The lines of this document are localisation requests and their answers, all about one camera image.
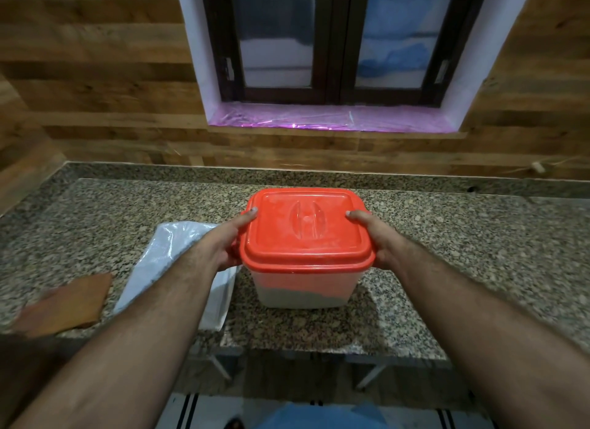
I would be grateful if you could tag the person's right hand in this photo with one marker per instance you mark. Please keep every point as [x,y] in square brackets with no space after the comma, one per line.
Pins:
[385,242]

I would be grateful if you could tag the person's left hand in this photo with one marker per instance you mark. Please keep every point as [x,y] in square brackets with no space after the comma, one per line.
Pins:
[220,246]

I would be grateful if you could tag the person's right thumb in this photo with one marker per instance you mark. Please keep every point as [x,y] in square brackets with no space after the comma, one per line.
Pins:
[362,217]

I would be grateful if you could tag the person's left thumb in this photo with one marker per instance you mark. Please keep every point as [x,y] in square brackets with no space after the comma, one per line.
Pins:
[242,219]

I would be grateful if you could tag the red plastic lid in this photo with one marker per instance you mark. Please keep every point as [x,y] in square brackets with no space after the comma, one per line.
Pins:
[306,230]

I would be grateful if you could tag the clear plastic container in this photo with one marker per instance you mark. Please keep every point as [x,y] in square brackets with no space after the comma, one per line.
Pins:
[304,290]

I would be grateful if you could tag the person's right forearm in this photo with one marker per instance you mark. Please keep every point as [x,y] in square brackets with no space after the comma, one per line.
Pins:
[498,345]

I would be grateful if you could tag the person's left forearm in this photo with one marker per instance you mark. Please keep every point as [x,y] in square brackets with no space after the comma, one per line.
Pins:
[124,345]

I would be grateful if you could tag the white plastic bag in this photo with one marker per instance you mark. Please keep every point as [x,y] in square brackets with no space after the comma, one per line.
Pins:
[166,262]

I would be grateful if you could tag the pink plastic sill sheet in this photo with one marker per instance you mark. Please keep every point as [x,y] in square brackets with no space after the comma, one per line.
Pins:
[329,117]

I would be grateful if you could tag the dark framed window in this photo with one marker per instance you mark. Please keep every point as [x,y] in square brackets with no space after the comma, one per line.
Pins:
[339,41]

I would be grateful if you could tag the brown wooden board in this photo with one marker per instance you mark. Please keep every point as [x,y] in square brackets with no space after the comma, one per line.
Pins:
[62,304]

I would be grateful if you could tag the white striped floor mat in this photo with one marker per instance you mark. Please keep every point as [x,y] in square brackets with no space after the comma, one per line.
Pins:
[318,415]

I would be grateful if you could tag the person's blue trousers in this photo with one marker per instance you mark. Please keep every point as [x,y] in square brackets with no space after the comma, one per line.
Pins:
[322,417]

